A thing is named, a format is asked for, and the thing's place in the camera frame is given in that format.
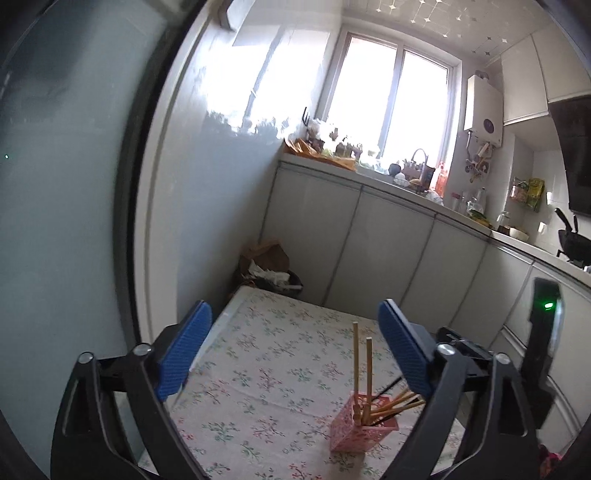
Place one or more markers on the wicker basket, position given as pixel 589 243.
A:
pixel 418 173

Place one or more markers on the glass jar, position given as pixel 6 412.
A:
pixel 503 221

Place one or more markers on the orange board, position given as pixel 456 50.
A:
pixel 337 161

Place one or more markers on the hanging kitchen tools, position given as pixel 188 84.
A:
pixel 478 164

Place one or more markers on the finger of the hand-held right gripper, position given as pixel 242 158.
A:
pixel 468 346

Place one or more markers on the floral tablecloth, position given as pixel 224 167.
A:
pixel 277 369

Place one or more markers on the black chopstick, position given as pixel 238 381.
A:
pixel 388 388
pixel 385 420

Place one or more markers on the white water heater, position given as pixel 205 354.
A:
pixel 484 108

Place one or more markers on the person's right forearm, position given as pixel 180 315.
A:
pixel 549 461

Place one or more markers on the black range hood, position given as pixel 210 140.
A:
pixel 577 157

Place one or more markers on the black trash bin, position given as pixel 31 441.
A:
pixel 293 284

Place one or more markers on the kitchen window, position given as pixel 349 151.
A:
pixel 392 92

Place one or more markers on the short wooden utensil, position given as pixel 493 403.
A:
pixel 358 410

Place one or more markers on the row of small plants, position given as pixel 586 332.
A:
pixel 346 146

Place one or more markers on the white bowl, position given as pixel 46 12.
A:
pixel 519 234

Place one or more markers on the glass sliding door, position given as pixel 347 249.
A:
pixel 55 207

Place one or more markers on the white wall cabinets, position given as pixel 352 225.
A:
pixel 540 78

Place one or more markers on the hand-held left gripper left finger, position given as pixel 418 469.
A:
pixel 184 350

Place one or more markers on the red bottle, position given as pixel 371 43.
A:
pixel 441 177

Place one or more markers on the pink perforated utensil holder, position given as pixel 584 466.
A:
pixel 360 436

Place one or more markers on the wall rack with packets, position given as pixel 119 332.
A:
pixel 528 194

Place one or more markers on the clear plastic bottle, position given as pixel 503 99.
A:
pixel 481 203

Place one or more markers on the white base cabinets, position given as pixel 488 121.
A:
pixel 351 249

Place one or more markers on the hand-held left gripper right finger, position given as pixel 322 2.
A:
pixel 404 355

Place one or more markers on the black wok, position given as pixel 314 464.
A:
pixel 572 244

